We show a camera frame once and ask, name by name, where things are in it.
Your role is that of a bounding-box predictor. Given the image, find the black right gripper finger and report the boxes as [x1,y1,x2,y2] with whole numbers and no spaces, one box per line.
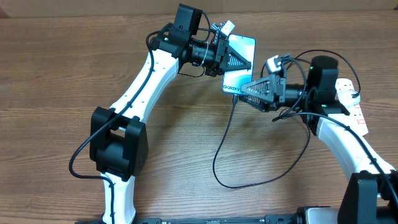
[238,95,273,112]
[241,78,272,98]

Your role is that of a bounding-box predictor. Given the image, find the Samsung Galaxy smartphone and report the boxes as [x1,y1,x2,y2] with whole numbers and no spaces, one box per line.
[222,34,256,95]

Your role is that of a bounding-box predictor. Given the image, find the black USB charger cable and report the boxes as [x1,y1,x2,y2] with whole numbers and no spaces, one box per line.
[212,49,362,190]

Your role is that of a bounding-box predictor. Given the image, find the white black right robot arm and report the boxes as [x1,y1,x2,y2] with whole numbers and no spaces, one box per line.
[240,55,397,223]

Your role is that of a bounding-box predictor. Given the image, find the white charger plug adapter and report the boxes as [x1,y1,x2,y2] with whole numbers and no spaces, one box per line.
[336,90,361,106]

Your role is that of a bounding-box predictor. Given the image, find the white power strip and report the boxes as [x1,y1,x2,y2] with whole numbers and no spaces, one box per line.
[335,78,368,136]

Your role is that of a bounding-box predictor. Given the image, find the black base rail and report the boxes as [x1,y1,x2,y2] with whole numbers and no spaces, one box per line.
[74,213,352,224]

